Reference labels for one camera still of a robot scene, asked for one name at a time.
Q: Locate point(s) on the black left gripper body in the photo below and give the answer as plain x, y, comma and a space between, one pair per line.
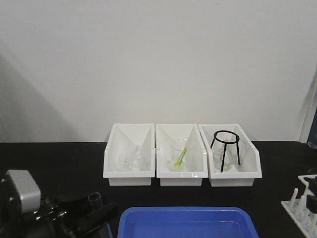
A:
49, 221

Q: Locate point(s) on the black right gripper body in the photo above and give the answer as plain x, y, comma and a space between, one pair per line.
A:
311, 203

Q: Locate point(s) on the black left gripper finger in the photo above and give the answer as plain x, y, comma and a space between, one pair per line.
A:
97, 222
73, 202

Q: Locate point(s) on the clear glass test tube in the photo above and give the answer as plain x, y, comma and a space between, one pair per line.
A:
95, 200

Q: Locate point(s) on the white test tube rack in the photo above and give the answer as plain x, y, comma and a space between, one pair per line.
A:
296, 208

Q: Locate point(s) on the blue plastic tray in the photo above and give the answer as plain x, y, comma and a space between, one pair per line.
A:
186, 222

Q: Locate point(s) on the glassware in left bin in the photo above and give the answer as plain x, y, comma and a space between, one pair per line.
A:
132, 159

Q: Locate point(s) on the left white storage bin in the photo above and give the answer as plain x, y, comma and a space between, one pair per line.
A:
123, 136

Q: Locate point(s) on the white storage bin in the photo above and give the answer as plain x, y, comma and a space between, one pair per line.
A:
239, 175
123, 136
165, 134

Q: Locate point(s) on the right white storage bin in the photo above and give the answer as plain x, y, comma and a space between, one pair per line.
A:
239, 175

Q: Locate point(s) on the black metal tripod stand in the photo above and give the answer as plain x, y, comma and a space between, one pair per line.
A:
227, 137

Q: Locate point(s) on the glass flask in right bin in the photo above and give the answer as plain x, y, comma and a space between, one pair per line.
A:
226, 158

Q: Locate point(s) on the yellow green plastic spoon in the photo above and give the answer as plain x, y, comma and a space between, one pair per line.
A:
181, 156

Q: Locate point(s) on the middle white storage bin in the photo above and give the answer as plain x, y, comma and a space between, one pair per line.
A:
165, 134

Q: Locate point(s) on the glass beaker in middle bin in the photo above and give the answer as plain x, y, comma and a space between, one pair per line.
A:
176, 147

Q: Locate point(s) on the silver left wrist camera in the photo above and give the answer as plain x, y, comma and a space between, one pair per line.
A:
27, 190

